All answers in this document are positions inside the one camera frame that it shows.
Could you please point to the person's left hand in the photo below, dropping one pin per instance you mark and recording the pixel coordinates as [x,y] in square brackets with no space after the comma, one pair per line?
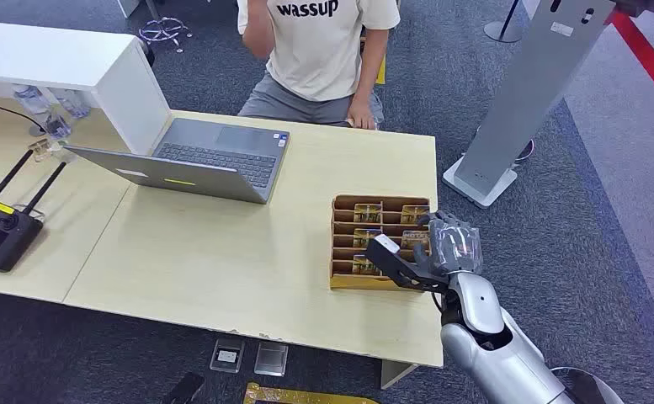
[362,116]

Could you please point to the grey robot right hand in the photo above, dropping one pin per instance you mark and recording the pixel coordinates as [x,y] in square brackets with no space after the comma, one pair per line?
[457,245]

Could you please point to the gold printed card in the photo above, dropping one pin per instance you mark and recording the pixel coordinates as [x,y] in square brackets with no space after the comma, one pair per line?
[412,240]
[362,267]
[365,235]
[367,213]
[413,214]

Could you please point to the person's left forearm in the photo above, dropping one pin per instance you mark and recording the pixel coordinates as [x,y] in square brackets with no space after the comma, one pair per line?
[372,67]

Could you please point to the person's right forearm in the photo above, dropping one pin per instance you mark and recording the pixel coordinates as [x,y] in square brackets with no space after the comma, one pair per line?
[257,30]

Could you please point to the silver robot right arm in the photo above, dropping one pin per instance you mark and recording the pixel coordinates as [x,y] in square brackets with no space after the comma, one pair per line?
[499,357]

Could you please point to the person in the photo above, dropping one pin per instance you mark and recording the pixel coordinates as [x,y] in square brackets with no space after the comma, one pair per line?
[315,56]

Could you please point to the brown cardboard card holder box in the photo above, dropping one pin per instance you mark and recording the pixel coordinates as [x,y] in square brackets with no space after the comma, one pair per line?
[343,281]

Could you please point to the white table leg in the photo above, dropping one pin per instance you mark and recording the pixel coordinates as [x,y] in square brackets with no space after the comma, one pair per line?
[396,373]

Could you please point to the grey open laptop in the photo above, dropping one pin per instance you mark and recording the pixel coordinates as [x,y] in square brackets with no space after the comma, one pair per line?
[215,156]

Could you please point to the grey kiosk stand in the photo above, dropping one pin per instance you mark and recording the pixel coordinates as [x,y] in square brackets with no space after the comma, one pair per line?
[533,83]

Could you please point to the grey robot torso shell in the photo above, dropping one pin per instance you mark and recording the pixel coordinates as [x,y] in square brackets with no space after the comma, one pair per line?
[594,385]

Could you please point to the chrome chair base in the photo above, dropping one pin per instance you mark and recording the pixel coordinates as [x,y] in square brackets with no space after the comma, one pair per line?
[164,30]

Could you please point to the gold foil sheet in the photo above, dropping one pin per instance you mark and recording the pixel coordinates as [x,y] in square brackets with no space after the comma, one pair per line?
[304,397]

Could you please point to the floor socket box grey lid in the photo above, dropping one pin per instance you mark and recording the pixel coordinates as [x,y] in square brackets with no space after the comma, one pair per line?
[271,359]

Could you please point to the floor socket box with outlet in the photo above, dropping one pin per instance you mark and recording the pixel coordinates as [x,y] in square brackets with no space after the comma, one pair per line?
[227,356]

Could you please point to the red barrier belt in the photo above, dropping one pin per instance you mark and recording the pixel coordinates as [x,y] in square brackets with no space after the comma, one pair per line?
[647,58]

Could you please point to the clear plastic water bottle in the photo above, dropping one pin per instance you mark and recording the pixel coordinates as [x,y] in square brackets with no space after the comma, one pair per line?
[30,99]
[73,103]

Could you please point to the clear drinking glass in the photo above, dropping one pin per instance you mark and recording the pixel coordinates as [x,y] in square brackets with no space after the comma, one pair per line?
[59,127]

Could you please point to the black phone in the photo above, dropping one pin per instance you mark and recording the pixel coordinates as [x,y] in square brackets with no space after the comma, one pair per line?
[183,388]

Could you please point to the white desk shelf riser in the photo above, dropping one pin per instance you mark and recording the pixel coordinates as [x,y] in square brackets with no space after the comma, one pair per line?
[53,56]

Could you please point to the small clear acrylic stand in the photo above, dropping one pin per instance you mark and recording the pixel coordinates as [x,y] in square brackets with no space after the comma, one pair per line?
[40,149]

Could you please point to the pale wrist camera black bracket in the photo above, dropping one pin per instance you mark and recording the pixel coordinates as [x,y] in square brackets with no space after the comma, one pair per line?
[388,254]

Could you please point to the stanchion post with round base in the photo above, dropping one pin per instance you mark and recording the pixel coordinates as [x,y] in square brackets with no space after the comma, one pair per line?
[502,30]

